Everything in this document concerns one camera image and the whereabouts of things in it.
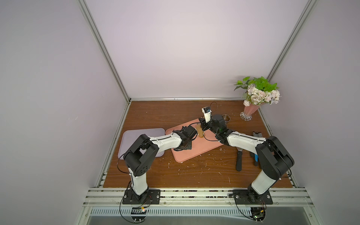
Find wooden rolling pin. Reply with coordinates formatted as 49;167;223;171
195;124;204;138

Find pink silicone mat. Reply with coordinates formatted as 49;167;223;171
171;130;223;163

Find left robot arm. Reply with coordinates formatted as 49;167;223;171
123;126;197;197

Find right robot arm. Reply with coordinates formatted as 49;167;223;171
199;114;294;198

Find pink glass vase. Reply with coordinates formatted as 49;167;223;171
240;104;260;122

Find blue work glove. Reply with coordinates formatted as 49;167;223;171
250;131;264;167

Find artificial flower bouquet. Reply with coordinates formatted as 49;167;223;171
234;76;281;107

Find purple silicone mat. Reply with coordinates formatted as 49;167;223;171
118;128;165;160

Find black handled metal scraper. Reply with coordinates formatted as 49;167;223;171
236;147;243;172

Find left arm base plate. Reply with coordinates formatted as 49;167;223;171
122;189;161;205

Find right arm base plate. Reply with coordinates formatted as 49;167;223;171
232;189;273;205

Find aluminium frame rail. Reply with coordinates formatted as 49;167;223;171
82;187;314;207

